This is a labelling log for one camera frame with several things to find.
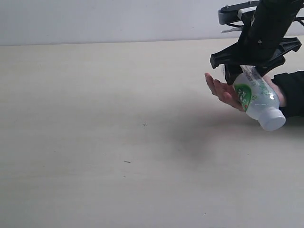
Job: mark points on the person's open bare hand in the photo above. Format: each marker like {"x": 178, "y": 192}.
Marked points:
{"x": 226, "y": 94}

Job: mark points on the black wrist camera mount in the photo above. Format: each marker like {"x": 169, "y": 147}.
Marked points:
{"x": 233, "y": 13}

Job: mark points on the small white-capped clear bottle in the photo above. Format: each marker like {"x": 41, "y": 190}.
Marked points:
{"x": 258, "y": 99}

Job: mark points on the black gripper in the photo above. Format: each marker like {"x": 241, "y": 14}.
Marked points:
{"x": 262, "y": 42}

